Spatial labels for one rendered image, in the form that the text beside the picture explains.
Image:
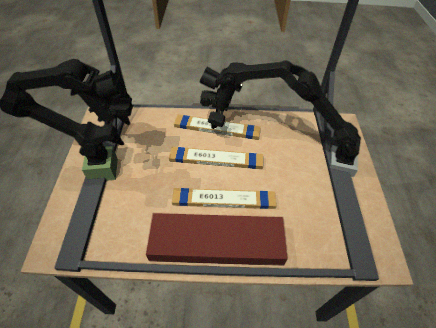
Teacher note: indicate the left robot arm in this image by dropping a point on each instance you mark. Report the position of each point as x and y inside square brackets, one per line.
[307, 87]

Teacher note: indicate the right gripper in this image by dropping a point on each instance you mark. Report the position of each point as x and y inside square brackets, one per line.
[107, 132]

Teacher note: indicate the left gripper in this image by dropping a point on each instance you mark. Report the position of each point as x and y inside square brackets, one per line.
[216, 118]

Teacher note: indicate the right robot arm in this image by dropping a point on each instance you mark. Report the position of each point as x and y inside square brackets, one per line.
[69, 75]

